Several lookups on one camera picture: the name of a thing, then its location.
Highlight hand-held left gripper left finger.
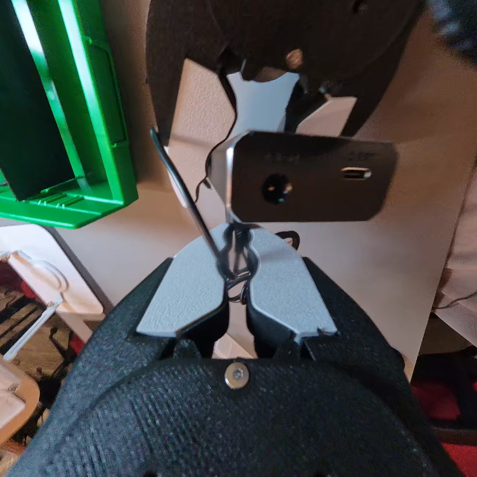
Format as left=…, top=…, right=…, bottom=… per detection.
left=136, top=223, right=230, bottom=351

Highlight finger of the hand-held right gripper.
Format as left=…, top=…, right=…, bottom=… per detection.
left=285, top=84, right=358, bottom=136
left=163, top=58, right=238, bottom=209

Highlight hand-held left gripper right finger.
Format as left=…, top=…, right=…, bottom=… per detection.
left=244, top=227, right=339, bottom=355

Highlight large black USB hub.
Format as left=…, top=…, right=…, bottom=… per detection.
left=207, top=130, right=397, bottom=223

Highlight black USB cable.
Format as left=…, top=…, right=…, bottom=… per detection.
left=150, top=128, right=301, bottom=303

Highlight green plastic bin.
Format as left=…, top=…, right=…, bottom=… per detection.
left=0, top=0, right=139, bottom=230

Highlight black divider panel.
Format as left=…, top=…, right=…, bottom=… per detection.
left=0, top=0, right=75, bottom=202

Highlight person's torso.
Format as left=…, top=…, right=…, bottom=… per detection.
left=440, top=179, right=477, bottom=325

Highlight wooden sign board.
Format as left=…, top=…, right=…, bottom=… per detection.
left=0, top=354, right=41, bottom=448

